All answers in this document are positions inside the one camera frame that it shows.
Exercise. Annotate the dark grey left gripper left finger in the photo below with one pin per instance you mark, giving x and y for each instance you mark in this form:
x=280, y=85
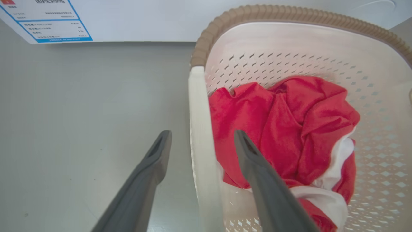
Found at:
x=146, y=180

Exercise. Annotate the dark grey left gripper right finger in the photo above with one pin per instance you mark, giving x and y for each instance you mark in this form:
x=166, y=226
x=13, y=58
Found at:
x=270, y=193

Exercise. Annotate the beige plastic laundry basket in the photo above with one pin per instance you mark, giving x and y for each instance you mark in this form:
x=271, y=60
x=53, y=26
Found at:
x=289, y=42

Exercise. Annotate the white garment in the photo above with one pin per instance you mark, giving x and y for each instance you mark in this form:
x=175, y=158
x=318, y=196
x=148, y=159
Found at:
x=328, y=199

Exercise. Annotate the red garment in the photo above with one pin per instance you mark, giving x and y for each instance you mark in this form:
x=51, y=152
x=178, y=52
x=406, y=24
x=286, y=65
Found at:
x=251, y=122

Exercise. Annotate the white front-load washing machine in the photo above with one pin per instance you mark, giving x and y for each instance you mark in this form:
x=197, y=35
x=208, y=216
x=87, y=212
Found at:
x=145, y=19

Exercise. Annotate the blue white energy label sticker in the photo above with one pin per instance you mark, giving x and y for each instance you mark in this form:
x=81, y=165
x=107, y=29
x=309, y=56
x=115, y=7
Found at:
x=48, y=25

